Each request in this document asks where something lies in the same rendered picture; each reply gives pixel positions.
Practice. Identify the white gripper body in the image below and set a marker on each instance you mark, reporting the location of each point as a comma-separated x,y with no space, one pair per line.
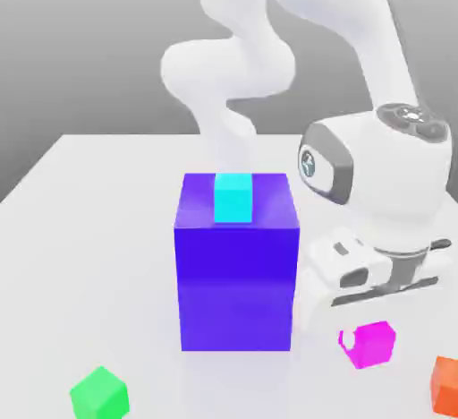
379,306

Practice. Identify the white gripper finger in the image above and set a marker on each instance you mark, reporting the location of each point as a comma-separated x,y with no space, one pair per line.
347,341

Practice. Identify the small magenta cube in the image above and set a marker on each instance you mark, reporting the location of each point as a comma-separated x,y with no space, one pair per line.
374,345

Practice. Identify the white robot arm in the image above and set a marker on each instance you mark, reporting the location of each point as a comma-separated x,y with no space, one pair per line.
390,182

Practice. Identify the small orange cube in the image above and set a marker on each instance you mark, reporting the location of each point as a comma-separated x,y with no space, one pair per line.
445,386

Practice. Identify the small cyan cube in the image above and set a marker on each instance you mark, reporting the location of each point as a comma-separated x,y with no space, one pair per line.
233,200

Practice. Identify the small green cube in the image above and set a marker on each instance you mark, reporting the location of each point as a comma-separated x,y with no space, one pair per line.
100,395

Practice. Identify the large blue box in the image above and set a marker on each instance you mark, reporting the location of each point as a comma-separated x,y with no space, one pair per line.
236,283

